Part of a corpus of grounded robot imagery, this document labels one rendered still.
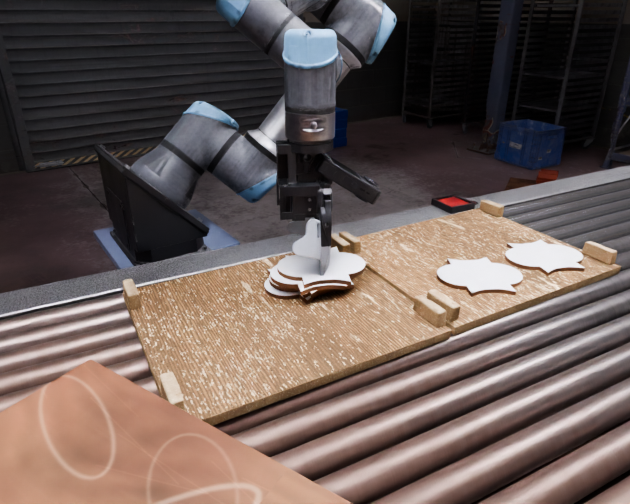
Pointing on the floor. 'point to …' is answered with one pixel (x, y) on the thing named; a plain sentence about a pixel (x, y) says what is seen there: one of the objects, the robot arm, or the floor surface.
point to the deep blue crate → (530, 143)
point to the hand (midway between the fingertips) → (322, 258)
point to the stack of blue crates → (340, 127)
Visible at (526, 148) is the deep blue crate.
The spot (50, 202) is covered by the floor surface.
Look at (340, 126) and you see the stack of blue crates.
